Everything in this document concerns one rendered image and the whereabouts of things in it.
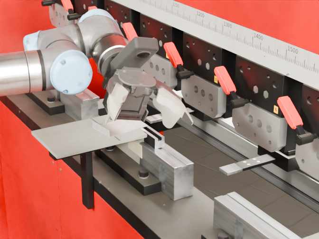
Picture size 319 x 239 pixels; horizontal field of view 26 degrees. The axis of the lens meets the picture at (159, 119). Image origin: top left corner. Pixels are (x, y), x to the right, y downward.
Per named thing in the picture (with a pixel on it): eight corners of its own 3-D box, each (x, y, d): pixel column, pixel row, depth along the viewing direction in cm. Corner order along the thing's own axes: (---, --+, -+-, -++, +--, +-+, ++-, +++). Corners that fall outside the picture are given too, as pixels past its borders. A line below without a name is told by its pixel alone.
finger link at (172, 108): (191, 138, 126) (150, 112, 129) (202, 113, 123) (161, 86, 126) (182, 144, 123) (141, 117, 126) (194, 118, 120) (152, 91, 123)
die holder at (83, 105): (28, 82, 262) (26, 58, 258) (42, 79, 265) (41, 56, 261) (83, 127, 222) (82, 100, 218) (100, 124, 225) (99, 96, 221)
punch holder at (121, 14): (104, 55, 194) (102, -3, 188) (131, 50, 198) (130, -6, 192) (130, 70, 182) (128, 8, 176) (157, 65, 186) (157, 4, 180)
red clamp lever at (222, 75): (213, 65, 140) (234, 106, 137) (230, 62, 142) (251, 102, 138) (210, 70, 141) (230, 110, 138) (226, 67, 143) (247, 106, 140)
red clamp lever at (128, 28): (121, 22, 172) (136, 53, 168) (136, 19, 174) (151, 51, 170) (119, 26, 173) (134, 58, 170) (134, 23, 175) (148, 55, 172)
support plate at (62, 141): (31, 134, 189) (31, 131, 189) (116, 115, 202) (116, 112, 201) (57, 159, 175) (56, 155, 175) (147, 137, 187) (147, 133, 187)
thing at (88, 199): (52, 211, 193) (48, 142, 185) (99, 198, 200) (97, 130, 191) (58, 218, 190) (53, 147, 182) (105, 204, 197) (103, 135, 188)
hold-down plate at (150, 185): (94, 153, 205) (93, 144, 203) (110, 149, 207) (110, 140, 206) (144, 196, 181) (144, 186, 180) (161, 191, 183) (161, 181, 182)
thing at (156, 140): (120, 124, 201) (119, 114, 200) (129, 121, 203) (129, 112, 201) (154, 149, 185) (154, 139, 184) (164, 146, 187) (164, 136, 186)
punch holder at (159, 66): (139, 76, 178) (138, 13, 172) (167, 70, 182) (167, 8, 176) (169, 93, 166) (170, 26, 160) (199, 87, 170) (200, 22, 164)
